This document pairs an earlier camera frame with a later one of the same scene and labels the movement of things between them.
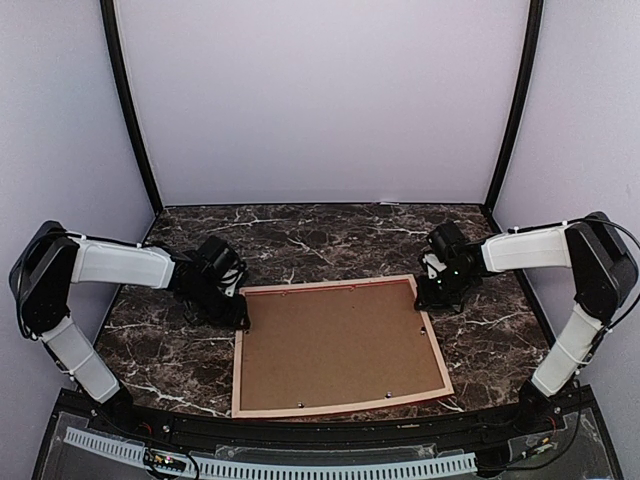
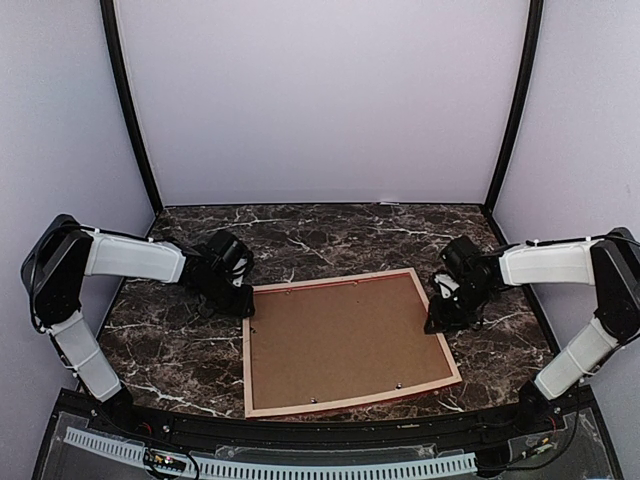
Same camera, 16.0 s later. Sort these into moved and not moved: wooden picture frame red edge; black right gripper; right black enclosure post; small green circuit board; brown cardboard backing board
Moved: black right gripper; brown cardboard backing board
Not moved: small green circuit board; right black enclosure post; wooden picture frame red edge
